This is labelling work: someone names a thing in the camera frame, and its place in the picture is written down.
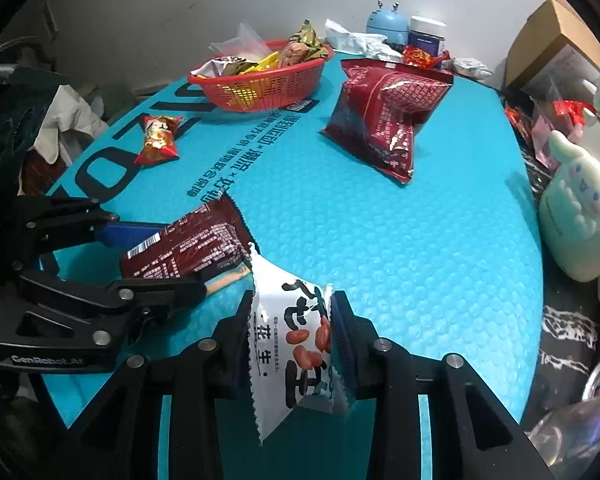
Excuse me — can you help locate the white peanut snack packet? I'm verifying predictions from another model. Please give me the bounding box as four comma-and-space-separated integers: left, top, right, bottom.
247, 244, 350, 441

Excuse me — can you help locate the white plush toy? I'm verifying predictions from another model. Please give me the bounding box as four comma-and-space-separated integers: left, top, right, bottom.
539, 130, 600, 283

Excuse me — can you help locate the white-lidded dark jar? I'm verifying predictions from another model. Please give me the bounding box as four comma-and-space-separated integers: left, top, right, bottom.
408, 15, 446, 56

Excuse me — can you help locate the red yellow crumpled wrapper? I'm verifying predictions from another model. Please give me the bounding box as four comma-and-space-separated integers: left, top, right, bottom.
402, 44, 451, 70

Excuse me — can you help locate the clear plastic bag with pastry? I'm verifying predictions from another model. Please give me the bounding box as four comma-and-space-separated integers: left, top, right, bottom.
209, 23, 273, 62

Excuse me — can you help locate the dark brown chocolate packet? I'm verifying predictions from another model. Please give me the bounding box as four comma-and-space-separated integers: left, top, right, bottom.
120, 194, 256, 282

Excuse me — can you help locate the small white crumpled wrapper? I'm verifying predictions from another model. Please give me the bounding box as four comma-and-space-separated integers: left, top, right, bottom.
452, 58, 493, 80

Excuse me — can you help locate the gold red snack bag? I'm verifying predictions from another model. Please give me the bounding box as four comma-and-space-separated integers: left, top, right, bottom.
277, 20, 328, 68

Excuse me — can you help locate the white cloth pile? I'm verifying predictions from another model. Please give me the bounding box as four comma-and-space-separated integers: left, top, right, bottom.
33, 84, 108, 165

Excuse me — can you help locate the red plastic basket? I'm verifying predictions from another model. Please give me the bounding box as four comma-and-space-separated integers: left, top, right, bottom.
187, 44, 334, 113

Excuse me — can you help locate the brown cardboard box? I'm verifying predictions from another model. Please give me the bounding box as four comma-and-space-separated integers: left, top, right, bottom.
504, 0, 600, 103

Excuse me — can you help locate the teal foam mat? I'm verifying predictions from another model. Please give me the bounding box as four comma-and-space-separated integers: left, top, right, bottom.
53, 60, 543, 418

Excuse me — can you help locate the blue round humidifier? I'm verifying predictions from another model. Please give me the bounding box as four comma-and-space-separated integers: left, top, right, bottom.
366, 0, 408, 51

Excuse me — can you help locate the silver white snack packet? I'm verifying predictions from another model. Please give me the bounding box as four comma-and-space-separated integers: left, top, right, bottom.
190, 56, 254, 78

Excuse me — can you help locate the crumpled white tissue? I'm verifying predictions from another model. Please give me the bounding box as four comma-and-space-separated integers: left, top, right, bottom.
325, 18, 403, 63

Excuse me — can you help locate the small red orange snack packet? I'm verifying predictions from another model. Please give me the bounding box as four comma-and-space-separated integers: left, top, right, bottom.
134, 115, 183, 166

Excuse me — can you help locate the large dark red snack bag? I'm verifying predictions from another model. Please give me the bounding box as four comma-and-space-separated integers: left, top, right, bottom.
322, 58, 454, 185

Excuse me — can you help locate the yellow snack packet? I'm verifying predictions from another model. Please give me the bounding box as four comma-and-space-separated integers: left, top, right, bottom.
242, 51, 279, 75

